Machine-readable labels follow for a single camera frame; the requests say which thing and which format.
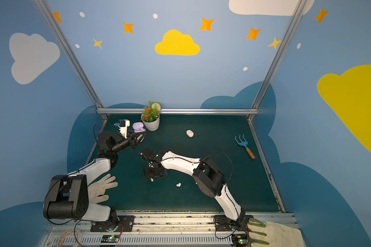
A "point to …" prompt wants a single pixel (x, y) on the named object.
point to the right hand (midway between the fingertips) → (149, 177)
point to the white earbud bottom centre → (179, 184)
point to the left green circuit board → (110, 239)
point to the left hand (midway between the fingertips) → (144, 132)
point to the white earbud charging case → (189, 133)
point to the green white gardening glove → (272, 234)
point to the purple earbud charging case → (138, 127)
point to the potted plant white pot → (152, 126)
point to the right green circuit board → (239, 240)
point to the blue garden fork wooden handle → (245, 144)
